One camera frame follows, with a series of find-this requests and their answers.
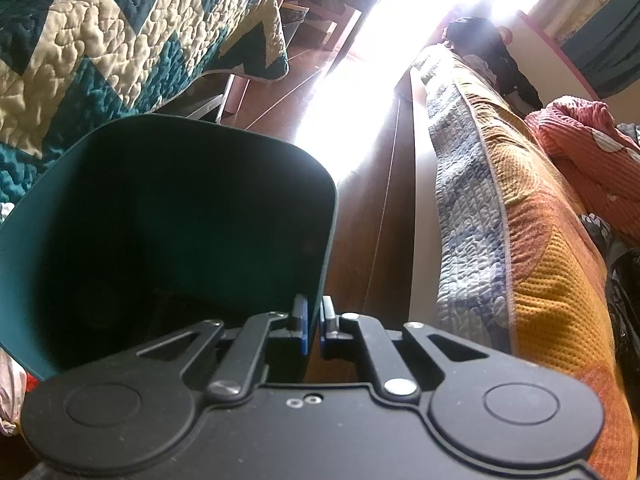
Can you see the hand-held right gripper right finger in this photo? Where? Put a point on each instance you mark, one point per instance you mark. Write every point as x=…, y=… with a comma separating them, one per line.
x=328, y=321

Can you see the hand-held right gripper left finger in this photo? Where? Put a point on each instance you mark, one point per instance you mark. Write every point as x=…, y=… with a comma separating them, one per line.
x=300, y=327

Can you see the dark green plastic bin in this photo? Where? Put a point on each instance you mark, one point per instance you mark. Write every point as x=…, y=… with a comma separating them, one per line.
x=175, y=210

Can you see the orange and blue patchwork quilt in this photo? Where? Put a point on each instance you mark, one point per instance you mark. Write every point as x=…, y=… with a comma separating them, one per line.
x=530, y=240

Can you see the black patterned bag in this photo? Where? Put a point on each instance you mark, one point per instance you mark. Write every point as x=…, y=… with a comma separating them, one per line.
x=622, y=300

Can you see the white floral cloth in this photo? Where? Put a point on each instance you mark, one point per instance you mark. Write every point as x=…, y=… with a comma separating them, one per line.
x=12, y=395

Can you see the black garment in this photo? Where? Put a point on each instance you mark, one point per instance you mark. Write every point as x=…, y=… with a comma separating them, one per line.
x=490, y=50

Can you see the pink ribbed blanket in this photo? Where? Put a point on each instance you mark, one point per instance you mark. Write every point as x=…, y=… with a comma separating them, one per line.
x=585, y=135

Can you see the teal and cream zigzag quilt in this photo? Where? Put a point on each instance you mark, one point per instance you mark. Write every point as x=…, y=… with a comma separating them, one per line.
x=125, y=35

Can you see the teal curtain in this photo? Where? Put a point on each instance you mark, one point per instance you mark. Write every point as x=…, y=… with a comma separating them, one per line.
x=607, y=45

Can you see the wooden bed frame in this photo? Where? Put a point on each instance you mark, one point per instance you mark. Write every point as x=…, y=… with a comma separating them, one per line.
x=385, y=240

